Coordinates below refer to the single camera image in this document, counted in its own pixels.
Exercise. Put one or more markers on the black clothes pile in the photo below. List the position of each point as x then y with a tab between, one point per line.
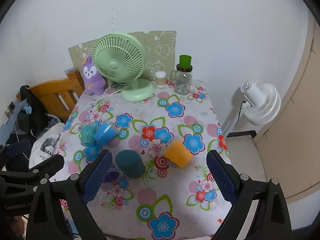
22	124

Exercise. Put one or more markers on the floral plastic tablecloth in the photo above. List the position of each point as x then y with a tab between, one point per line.
167	202

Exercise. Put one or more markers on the purple plush toy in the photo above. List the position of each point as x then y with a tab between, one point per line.
93	80

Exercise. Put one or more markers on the wooden chair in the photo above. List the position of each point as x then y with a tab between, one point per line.
57	97

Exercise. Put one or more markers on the cotton swab container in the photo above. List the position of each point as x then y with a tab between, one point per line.
160	79

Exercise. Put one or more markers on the teal glitter cup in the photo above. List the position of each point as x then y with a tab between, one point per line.
88	131

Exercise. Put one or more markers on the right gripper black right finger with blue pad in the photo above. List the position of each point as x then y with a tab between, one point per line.
271	219

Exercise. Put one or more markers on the purple plastic cup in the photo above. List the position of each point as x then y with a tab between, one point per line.
112	175

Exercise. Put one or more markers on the orange plastic cup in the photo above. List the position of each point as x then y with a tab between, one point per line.
178	153

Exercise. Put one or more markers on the green plastic cup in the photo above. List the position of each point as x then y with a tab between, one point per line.
185	61

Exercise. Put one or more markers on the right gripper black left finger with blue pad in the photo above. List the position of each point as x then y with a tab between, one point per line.
46	219

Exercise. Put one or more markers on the white standing fan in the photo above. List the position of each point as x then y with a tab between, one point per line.
261	105

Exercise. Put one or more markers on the blue plastic cup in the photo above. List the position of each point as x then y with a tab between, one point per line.
105	133

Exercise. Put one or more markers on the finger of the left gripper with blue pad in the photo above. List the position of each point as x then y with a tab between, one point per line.
17	148

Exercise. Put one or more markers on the dark teal cup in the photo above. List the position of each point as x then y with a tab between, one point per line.
130	163

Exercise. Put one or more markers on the glass mug jar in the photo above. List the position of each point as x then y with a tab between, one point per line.
181	78

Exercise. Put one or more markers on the white printed bag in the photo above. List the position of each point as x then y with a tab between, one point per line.
44	147

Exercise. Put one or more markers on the green desk fan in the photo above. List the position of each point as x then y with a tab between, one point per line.
121	57

